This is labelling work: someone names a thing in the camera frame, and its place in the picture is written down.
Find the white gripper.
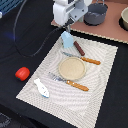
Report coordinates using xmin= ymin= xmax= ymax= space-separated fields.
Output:
xmin=53 ymin=1 xmax=89 ymax=26

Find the beige bowl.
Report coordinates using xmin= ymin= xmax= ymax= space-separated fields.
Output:
xmin=121 ymin=7 xmax=128 ymax=30

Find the round beige plate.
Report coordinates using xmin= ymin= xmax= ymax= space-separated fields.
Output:
xmin=58 ymin=57 xmax=86 ymax=80

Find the fork with wooden handle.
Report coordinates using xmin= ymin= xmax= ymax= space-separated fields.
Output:
xmin=48 ymin=72 xmax=89 ymax=91

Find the large grey pot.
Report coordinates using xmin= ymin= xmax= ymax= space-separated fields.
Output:
xmin=84 ymin=2 xmax=108 ymax=25

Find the knife with wooden handle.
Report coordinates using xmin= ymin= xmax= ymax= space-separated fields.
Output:
xmin=61 ymin=51 xmax=101 ymax=65

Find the light blue toy carton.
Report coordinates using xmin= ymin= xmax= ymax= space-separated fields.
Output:
xmin=61 ymin=31 xmax=74 ymax=48

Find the black cable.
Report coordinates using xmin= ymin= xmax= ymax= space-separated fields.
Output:
xmin=12 ymin=0 xmax=68 ymax=58

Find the red toy tomato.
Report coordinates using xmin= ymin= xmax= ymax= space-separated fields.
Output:
xmin=15 ymin=67 xmax=30 ymax=81

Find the beige woven placemat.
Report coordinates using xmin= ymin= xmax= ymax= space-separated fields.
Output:
xmin=16 ymin=36 xmax=117 ymax=128

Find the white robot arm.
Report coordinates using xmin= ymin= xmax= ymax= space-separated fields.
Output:
xmin=53 ymin=0 xmax=92 ymax=26

